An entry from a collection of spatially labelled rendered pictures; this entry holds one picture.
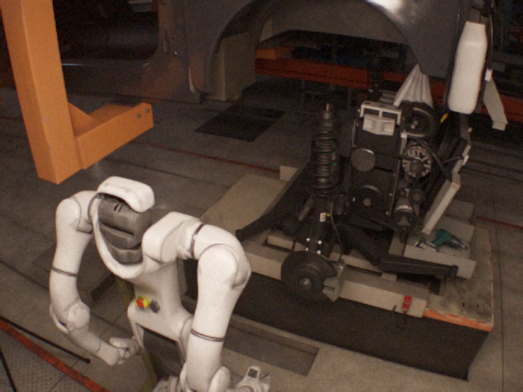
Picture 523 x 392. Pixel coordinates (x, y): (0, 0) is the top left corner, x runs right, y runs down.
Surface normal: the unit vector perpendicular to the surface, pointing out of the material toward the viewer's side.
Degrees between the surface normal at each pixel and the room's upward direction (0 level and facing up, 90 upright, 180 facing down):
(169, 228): 6
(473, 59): 91
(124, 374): 0
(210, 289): 64
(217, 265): 47
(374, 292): 90
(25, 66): 90
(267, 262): 90
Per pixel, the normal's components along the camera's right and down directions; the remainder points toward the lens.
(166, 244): 0.91, 0.22
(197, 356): -0.28, 0.14
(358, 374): 0.00, -0.85
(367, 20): -0.46, 0.47
